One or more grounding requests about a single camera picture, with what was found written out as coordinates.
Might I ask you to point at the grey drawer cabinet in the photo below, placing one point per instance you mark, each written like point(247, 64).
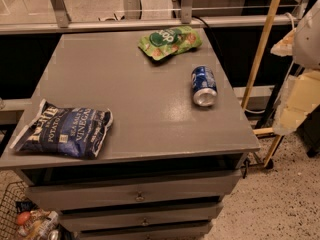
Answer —
point(166, 163)

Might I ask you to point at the metal railing frame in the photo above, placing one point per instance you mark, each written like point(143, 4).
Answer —
point(72, 16)

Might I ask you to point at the orange round item in basket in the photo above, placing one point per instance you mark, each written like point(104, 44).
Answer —
point(22, 218)

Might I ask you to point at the white bottle in basket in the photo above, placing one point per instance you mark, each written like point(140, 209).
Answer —
point(45, 227)

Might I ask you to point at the black wire basket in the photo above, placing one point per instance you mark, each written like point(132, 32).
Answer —
point(13, 202)

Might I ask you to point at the blue pepsi can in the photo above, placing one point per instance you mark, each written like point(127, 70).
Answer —
point(203, 86)

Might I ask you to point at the green snack bag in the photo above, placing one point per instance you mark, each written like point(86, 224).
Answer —
point(171, 41)

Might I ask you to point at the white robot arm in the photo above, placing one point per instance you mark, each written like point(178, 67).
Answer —
point(300, 95)

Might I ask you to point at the blue potato chips bag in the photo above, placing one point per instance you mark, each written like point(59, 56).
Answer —
point(74, 132)

